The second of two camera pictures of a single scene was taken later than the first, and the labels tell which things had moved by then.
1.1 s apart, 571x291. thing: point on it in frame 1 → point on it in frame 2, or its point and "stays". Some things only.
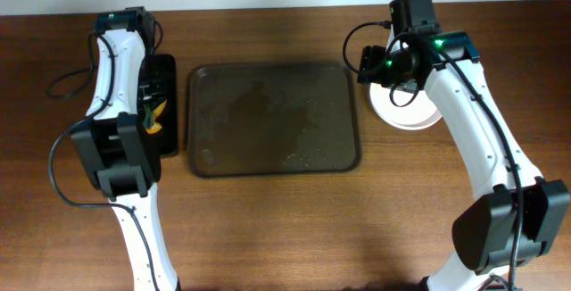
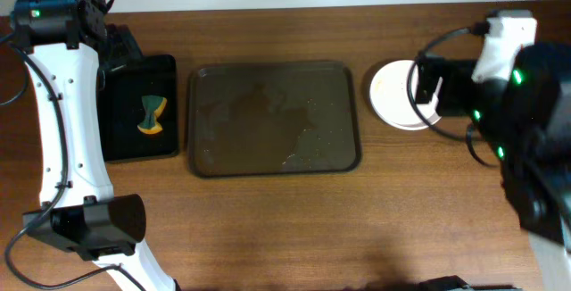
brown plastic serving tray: [249, 120] stays
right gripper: [370, 65] → [428, 81]
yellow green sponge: [150, 116] stays
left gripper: [157, 93] → [123, 41]
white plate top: [421, 112] stays
